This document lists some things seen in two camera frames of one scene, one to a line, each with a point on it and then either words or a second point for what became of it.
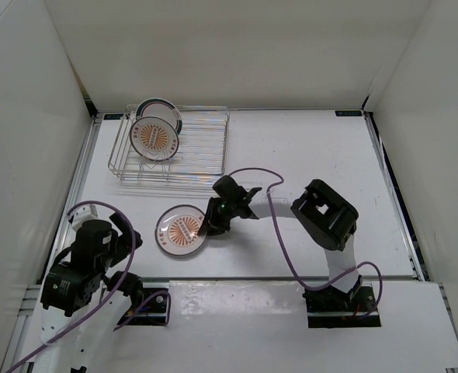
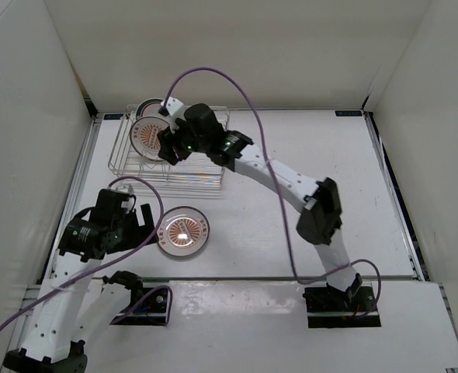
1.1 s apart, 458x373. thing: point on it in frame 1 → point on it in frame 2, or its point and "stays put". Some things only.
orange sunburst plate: (177, 229) stays put
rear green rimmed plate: (160, 108) stays put
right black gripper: (211, 215) → (169, 141)
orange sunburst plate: (154, 138) stays put
